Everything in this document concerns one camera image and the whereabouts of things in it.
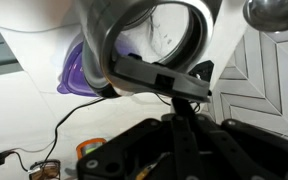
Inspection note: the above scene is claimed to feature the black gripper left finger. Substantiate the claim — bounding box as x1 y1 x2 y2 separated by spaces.
171 98 206 180

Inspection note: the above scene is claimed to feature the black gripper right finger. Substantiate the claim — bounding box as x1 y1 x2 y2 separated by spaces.
197 115 288 180

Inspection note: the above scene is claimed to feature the glass electric kettle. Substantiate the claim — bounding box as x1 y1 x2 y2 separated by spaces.
74 0 223 102

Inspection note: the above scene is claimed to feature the purple plastic lid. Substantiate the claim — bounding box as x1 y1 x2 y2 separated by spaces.
57 33 97 97

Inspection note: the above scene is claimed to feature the orange tape roll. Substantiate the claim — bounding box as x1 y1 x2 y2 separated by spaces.
76 138 106 159

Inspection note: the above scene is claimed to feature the small brown device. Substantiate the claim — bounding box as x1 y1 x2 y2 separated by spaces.
29 159 61 180

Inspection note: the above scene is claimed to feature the black power cable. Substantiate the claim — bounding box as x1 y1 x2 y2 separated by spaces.
43 97 107 163

